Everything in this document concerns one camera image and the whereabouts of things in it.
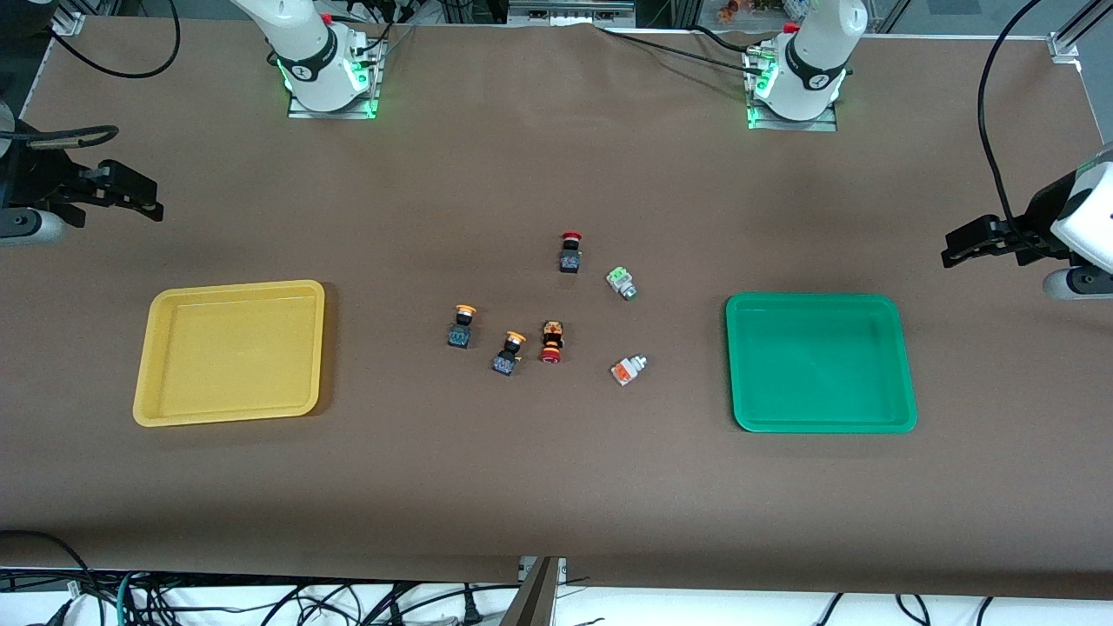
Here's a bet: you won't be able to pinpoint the yellow push button black base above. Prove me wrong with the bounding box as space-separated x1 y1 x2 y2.
491 330 528 376
447 303 478 350

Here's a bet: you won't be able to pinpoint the yellow plastic tray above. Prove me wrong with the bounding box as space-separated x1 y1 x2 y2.
132 279 326 428

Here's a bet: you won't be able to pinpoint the green plastic tray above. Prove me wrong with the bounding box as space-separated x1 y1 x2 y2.
725 293 919 434

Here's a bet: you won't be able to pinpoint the colourful background objects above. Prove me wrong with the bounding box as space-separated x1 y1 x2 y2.
717 0 814 23

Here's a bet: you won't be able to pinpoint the brown table cover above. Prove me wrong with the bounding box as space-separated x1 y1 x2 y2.
0 16 1113 601

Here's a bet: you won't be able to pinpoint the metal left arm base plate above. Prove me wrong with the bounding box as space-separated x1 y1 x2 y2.
746 43 840 133

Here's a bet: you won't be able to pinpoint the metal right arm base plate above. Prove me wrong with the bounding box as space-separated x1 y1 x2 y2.
287 35 381 120

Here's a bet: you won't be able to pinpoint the short black table cable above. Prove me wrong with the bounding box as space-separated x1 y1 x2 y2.
694 24 753 51

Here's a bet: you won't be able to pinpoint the black floor cable arc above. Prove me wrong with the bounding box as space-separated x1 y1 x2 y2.
0 530 95 594

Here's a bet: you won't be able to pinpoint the long black table cable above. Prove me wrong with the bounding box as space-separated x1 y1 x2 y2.
596 26 766 70

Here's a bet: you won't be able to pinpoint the green floor cable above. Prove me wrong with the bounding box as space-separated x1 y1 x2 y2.
116 569 144 626

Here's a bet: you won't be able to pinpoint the tangled black floor cables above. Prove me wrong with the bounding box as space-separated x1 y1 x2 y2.
139 578 488 626

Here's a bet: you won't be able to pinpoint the aluminium frame rail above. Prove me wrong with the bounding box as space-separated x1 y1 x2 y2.
509 0 636 27

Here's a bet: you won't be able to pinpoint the white metal table bracket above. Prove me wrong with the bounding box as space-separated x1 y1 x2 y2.
519 556 568 585

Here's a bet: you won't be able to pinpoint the brown table leg post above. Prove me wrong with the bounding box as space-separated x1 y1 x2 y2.
500 556 557 626

